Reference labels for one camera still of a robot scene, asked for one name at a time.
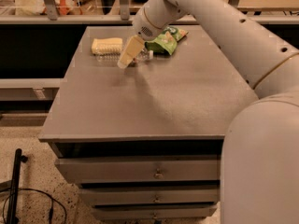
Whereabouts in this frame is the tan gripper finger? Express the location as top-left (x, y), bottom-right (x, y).
top-left (117, 35), bottom-right (145, 69)

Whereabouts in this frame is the clear plastic water bottle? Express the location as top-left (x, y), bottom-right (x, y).
top-left (95, 49), bottom-right (153, 68)

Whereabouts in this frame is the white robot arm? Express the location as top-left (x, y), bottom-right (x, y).
top-left (118, 0), bottom-right (299, 224)

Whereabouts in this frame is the yellow sponge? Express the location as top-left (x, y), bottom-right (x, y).
top-left (92, 37), bottom-right (122, 54)

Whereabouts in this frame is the green snack bag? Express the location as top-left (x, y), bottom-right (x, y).
top-left (145, 26), bottom-right (188, 55)

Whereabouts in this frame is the grey drawer cabinet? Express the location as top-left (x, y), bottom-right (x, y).
top-left (40, 25), bottom-right (256, 210)

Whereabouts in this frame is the top grey drawer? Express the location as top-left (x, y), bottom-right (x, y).
top-left (55, 155), bottom-right (220, 184)

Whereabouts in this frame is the grey drawer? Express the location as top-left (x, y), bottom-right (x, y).
top-left (92, 204), bottom-right (217, 220)
top-left (55, 155), bottom-right (220, 184)
top-left (79, 185), bottom-right (220, 205)

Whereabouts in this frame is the middle grey drawer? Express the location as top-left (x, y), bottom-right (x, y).
top-left (79, 185), bottom-right (220, 205)

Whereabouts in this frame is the bottom grey drawer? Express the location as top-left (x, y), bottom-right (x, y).
top-left (92, 204), bottom-right (217, 220)

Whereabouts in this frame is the black stand pole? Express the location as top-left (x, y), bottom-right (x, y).
top-left (6, 148), bottom-right (28, 224)

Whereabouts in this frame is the black cable on floor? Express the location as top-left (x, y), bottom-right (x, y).
top-left (1, 188), bottom-right (68, 224)

